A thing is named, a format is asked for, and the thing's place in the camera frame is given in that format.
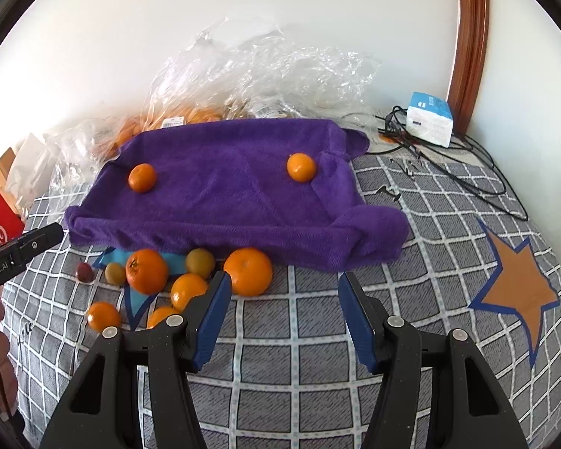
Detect blue white tissue packet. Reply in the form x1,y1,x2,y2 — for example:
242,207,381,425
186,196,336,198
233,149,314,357
406,91,455,147

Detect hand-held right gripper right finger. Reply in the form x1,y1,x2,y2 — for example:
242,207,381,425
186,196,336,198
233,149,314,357
337,271,529,449

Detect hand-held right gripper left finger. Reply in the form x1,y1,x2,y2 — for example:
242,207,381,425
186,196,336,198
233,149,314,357
40,271,234,449

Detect yellow-green citrus fruit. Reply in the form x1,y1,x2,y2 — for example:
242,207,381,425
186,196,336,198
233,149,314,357
185,248,217,280

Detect small orange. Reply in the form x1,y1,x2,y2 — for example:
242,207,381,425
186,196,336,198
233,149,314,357
128,163,158,194
286,152,318,183
87,302,122,334
146,307,181,330

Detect red bag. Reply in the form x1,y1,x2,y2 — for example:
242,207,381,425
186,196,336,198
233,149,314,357
0,186,26,256

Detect crumpled clear plastic bag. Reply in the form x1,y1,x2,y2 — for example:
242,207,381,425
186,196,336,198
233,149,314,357
147,16,381,127

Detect grey checked blanket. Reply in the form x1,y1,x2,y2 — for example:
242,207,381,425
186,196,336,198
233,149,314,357
0,147,561,449

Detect tangled black cables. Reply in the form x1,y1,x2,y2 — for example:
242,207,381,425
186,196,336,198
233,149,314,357
374,105,529,222

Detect large orange with stem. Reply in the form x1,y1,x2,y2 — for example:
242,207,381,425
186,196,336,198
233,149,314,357
125,249,170,293

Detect medium orange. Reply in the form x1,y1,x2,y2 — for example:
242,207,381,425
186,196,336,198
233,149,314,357
170,273,209,312

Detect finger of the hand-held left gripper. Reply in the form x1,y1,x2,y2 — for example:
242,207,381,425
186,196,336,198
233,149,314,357
9,222,65,263

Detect plastic bag of oranges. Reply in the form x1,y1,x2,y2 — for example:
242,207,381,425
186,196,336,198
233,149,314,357
91,105,225,160

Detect white paper bag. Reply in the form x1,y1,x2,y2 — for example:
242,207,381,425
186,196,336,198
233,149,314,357
7,133,52,207

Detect small clear plastic bag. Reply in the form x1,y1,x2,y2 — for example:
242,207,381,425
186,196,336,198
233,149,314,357
47,119,122,197

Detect wooden door frame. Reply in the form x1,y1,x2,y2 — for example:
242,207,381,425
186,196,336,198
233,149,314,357
448,0,491,134

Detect small green fruit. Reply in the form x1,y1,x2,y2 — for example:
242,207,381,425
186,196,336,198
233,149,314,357
105,262,127,286

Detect person's left hand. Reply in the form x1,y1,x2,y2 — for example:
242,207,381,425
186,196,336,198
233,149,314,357
0,297,19,426

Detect purple towel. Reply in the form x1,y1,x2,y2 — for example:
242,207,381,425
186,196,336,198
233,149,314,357
64,119,410,273

